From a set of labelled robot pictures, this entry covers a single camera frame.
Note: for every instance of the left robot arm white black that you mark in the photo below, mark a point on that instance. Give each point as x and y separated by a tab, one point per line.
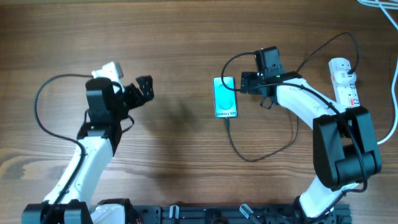
96	144

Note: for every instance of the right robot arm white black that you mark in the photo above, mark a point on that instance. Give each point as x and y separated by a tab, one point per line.
345	151

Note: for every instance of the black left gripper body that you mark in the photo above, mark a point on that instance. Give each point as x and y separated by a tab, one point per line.
130	96

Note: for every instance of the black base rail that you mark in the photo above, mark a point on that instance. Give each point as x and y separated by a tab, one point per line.
270	214

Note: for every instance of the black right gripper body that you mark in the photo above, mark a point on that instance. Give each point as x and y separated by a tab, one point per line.
253	80

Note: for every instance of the white charger plug adapter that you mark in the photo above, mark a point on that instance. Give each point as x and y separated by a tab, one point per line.
342	77

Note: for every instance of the cyan screen smartphone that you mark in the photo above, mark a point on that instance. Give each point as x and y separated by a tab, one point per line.
225	100

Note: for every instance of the white power strip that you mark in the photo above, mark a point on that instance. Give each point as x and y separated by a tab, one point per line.
345	95

